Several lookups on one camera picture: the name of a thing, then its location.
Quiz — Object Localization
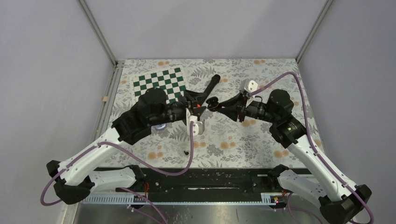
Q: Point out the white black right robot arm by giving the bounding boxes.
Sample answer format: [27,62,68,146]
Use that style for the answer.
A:
[207,89,372,224]

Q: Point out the purple earbud charging case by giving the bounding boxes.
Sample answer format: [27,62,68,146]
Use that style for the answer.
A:
[154,123,167,131]

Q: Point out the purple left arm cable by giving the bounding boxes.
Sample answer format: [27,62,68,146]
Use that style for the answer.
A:
[40,121,195,207]

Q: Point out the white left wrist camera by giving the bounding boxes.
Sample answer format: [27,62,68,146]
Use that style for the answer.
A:
[186,109,205,136]

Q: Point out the white slotted cable duct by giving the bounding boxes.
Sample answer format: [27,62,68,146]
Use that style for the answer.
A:
[82,190,280,205]

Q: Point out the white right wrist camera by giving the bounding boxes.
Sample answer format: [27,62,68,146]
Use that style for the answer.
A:
[239,79,259,98]

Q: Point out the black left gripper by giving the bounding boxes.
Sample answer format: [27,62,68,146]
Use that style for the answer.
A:
[150,91,207,127]

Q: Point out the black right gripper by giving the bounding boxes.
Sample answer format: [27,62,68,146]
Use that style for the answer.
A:
[217,91,279,124]

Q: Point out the green white checkered board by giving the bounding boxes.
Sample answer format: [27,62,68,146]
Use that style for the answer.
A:
[131,66,189,104]

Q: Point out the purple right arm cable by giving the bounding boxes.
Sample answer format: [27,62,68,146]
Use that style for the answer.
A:
[249,71,375,224]

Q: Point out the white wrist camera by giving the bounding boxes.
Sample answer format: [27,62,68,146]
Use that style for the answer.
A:
[239,79,259,98]
[186,109,205,136]

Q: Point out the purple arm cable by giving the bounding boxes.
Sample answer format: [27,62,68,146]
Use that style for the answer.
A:
[249,71,375,224]
[40,121,195,207]

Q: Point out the floral patterned table mat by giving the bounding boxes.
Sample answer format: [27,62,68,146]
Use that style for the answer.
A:
[104,59,322,168]

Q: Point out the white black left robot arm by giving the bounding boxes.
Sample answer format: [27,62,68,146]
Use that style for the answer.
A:
[46,87,212,205]

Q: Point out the black marker orange cap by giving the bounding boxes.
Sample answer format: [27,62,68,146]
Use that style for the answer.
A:
[195,74,220,106]

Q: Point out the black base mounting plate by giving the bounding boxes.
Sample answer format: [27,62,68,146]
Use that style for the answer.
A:
[92,167,311,203]

